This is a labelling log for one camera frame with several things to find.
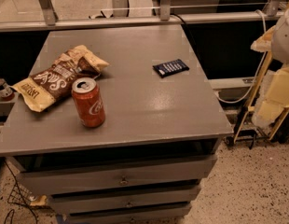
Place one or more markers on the metal railing frame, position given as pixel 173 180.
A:
pixel 34 15

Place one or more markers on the small bottle at left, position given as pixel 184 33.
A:
pixel 6 92

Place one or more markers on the top grey drawer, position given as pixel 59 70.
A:
pixel 118 176

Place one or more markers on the red coke can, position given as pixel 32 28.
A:
pixel 88 101

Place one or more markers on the brown chip bag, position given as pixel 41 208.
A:
pixel 47 87

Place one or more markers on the middle grey drawer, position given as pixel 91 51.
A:
pixel 125 200

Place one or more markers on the grey drawer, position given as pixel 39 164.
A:
pixel 130 216
pixel 118 176
pixel 125 200

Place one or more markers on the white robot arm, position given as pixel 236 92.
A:
pixel 280 40

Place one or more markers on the yellow metal cart frame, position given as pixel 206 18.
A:
pixel 244 128

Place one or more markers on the grey drawer cabinet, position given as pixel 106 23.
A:
pixel 147 117

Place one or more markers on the dark blue snack bar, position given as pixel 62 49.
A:
pixel 170 68

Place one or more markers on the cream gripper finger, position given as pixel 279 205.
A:
pixel 263 43
pixel 273 97

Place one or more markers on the bottom grey drawer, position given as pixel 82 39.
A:
pixel 130 216

